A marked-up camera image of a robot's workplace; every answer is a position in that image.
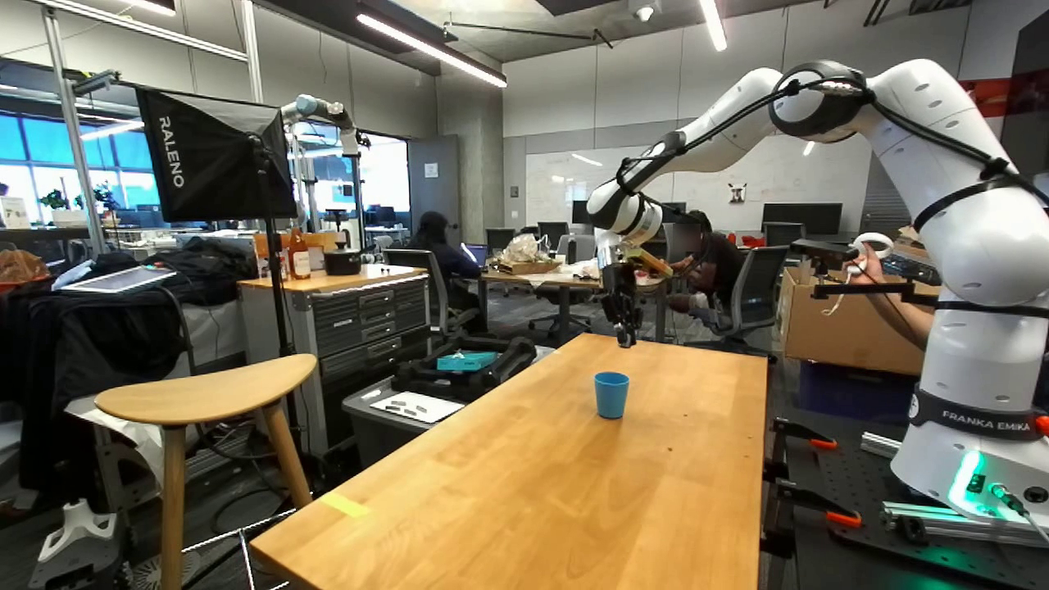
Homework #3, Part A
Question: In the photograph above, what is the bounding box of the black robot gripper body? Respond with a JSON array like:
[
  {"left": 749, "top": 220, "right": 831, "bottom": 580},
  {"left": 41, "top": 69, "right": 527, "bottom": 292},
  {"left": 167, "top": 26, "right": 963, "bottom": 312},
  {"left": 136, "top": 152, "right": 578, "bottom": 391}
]
[{"left": 596, "top": 255, "right": 650, "bottom": 328}]

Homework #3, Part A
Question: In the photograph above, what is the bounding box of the blue plastic cup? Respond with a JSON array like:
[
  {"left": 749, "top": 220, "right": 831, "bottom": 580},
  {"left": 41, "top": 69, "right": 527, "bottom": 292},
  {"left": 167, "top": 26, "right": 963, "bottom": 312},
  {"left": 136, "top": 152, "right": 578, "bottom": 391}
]
[{"left": 591, "top": 366, "right": 632, "bottom": 422}]

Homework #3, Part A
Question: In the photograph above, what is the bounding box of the seated person in black shirt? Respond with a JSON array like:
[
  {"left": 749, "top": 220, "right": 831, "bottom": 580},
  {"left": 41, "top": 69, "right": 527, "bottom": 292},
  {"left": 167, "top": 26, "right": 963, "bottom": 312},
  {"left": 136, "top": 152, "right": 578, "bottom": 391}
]
[{"left": 665, "top": 205, "right": 746, "bottom": 321}]

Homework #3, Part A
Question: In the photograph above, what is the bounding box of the grey office chair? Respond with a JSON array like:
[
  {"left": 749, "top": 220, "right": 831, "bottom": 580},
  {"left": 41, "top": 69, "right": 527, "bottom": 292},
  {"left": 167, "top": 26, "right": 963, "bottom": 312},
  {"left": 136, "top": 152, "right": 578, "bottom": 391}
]
[{"left": 725, "top": 244, "right": 794, "bottom": 341}]

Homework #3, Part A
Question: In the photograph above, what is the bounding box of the black bag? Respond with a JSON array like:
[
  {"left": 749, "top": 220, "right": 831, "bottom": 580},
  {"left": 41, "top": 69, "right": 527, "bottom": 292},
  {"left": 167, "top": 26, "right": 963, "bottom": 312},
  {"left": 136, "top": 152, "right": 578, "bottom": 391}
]
[{"left": 389, "top": 334, "right": 542, "bottom": 408}]

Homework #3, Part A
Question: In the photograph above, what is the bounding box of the teal case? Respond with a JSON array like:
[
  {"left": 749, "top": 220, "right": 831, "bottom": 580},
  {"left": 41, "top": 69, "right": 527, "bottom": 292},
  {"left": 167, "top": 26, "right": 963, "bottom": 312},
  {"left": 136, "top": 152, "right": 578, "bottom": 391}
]
[{"left": 432, "top": 347, "right": 507, "bottom": 379}]

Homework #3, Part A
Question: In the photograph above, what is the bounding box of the seated person in dark top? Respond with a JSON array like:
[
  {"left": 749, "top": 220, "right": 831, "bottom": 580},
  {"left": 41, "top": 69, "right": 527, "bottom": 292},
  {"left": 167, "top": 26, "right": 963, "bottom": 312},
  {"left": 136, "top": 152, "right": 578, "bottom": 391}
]
[{"left": 408, "top": 210, "right": 485, "bottom": 285}]

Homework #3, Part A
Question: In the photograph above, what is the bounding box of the cardboard box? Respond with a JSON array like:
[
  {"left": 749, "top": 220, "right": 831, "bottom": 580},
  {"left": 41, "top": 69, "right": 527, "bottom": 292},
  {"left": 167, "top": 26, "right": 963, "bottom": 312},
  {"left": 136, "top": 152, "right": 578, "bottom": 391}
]
[{"left": 776, "top": 266, "right": 934, "bottom": 379}]

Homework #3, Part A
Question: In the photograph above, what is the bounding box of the blue bin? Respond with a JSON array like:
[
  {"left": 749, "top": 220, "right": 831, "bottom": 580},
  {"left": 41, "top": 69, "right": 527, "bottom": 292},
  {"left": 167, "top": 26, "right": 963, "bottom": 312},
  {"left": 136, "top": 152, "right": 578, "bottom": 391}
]
[{"left": 794, "top": 359, "right": 926, "bottom": 425}]

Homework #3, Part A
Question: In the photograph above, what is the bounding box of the grey storage bin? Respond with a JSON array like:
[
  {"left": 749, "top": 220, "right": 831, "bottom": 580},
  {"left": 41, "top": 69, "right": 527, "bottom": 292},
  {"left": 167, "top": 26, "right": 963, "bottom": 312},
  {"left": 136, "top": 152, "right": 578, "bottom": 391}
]
[{"left": 341, "top": 375, "right": 467, "bottom": 469}]

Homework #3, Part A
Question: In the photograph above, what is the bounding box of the grey drawer tool cabinet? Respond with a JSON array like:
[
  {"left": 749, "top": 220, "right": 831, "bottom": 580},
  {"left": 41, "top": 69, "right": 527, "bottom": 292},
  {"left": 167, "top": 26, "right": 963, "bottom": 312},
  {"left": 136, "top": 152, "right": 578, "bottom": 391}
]
[{"left": 235, "top": 262, "right": 432, "bottom": 461}]

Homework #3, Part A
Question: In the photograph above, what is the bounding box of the black box device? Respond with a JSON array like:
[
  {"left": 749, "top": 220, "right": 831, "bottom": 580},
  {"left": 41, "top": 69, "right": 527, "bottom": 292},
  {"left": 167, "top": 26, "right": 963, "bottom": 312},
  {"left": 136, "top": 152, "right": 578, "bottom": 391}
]
[{"left": 322, "top": 249, "right": 367, "bottom": 278}]

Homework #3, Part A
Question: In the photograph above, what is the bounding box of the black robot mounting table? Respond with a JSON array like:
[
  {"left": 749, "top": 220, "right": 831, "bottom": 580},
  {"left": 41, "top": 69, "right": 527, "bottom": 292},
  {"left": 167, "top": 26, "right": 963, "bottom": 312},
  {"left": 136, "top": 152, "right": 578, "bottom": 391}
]
[{"left": 759, "top": 357, "right": 1049, "bottom": 590}]

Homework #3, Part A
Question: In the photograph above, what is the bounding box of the black light stand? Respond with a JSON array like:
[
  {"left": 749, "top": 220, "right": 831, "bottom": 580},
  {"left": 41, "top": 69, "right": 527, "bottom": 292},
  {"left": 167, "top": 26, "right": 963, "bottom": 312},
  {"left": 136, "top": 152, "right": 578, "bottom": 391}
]
[{"left": 260, "top": 215, "right": 295, "bottom": 359}]

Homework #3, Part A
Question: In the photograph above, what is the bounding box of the wooden stool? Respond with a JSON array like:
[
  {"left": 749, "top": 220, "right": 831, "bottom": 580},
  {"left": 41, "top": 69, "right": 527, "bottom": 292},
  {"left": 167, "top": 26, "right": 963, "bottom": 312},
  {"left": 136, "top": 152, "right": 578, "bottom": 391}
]
[{"left": 90, "top": 351, "right": 322, "bottom": 590}]

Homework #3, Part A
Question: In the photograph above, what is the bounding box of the black softbox light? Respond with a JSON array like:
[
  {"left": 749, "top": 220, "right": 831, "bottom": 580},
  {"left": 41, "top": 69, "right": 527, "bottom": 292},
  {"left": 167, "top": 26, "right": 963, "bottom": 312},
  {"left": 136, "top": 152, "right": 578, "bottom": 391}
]
[{"left": 133, "top": 85, "right": 301, "bottom": 226}]

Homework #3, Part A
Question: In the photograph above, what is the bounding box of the black hanging cloth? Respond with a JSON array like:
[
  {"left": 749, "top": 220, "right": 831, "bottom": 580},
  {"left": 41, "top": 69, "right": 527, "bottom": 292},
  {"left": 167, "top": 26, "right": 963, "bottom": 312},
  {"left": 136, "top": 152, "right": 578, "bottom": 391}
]
[{"left": 0, "top": 282, "right": 189, "bottom": 499}]

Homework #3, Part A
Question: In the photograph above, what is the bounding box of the orange handled black clamp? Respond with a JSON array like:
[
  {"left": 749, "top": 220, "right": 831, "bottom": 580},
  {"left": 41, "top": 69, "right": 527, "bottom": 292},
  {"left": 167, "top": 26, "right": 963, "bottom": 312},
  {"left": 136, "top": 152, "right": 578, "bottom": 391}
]
[
  {"left": 759, "top": 477, "right": 869, "bottom": 541},
  {"left": 767, "top": 417, "right": 843, "bottom": 456}
]

